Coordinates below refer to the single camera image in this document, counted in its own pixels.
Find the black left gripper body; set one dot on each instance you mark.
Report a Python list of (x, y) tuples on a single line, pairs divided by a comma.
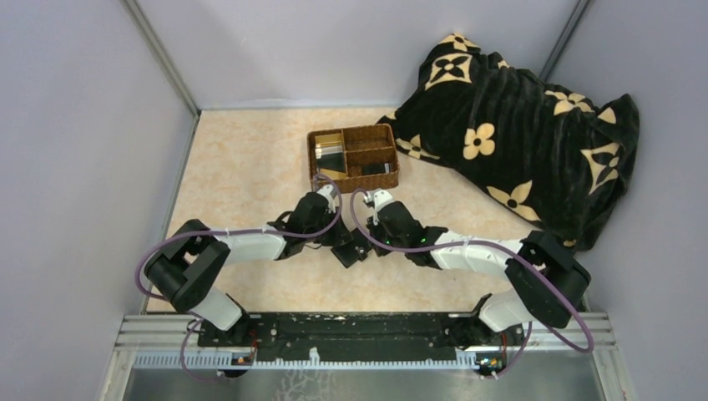
[(336, 239)]

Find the black leather card holder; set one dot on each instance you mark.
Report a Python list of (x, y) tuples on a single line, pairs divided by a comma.
[(355, 250)]

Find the brown wicker divided basket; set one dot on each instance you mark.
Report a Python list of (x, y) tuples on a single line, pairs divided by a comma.
[(363, 145)]

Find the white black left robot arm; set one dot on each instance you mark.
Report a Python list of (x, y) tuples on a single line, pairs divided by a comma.
[(184, 267)]

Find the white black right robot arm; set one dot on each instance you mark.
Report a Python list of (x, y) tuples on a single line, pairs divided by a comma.
[(538, 268)]

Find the gold card in basket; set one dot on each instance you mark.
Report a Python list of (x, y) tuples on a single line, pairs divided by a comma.
[(333, 174)]

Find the black card in basket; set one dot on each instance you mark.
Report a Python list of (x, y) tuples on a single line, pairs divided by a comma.
[(334, 162)]

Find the silver card in basket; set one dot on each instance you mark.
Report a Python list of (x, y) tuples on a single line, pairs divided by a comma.
[(325, 149)]

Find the black wallet in basket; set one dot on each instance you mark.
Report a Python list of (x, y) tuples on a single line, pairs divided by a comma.
[(378, 169)]

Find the black floral patterned blanket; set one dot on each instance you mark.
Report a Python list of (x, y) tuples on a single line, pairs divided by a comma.
[(544, 152)]

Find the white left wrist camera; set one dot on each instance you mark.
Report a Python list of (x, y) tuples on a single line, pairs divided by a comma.
[(330, 193)]

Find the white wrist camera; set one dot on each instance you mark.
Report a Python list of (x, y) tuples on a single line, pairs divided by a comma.
[(330, 193), (378, 199)]

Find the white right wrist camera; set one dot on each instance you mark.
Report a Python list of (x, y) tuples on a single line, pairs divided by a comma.
[(378, 199)]

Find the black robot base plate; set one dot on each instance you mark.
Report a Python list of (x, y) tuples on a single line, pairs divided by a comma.
[(378, 337)]

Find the aluminium frame rail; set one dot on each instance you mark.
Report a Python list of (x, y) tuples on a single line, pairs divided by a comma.
[(170, 341)]

